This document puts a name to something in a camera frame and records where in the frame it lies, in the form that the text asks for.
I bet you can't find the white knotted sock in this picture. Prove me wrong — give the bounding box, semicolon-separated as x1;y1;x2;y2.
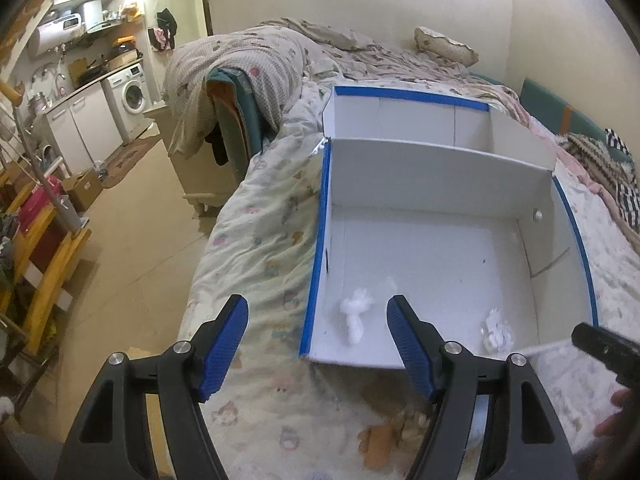
340;288;373;346

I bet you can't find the orange soft piece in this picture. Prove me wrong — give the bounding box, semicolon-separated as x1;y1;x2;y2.
358;422;398;471

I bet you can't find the person's right hand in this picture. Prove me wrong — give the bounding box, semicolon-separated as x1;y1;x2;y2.
593;389;631;438

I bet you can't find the cream plush toy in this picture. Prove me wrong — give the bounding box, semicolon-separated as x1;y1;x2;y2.
390;408;433;442

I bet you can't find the white cartoon print bedsheet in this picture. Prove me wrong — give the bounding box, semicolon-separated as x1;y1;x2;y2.
179;88;639;479

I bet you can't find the white box with blue edges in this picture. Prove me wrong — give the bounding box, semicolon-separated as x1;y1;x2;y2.
299;84;598;368

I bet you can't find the pink blanket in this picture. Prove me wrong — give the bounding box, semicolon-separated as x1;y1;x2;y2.
472;78;639;252

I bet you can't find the yellow wooden shelf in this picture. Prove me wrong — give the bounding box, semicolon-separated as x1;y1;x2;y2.
1;162;91;358

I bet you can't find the striped knitted blanket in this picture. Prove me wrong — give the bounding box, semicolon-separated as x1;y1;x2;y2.
559;129;639;233

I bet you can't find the brown patterned floor mat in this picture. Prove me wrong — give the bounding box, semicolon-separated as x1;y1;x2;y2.
101;134;160;188

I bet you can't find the cardboard box on floor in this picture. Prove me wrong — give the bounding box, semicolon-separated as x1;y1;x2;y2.
62;169;103;212

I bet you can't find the teal headboard cushion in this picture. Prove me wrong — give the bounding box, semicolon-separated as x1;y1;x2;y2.
520;78;634;164

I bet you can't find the white kitchen cabinet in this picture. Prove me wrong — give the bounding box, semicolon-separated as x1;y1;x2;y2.
46;82;122;174

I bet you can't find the white washing machine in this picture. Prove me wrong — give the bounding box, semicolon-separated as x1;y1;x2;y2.
102;62;152;144

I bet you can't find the cream frilled pillow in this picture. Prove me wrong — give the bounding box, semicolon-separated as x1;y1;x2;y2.
414;26;480;67

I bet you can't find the beige patterned quilt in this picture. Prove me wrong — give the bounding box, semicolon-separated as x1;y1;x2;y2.
163;18;529;157

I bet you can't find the white water heater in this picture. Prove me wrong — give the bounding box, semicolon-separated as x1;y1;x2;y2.
27;13;84;58

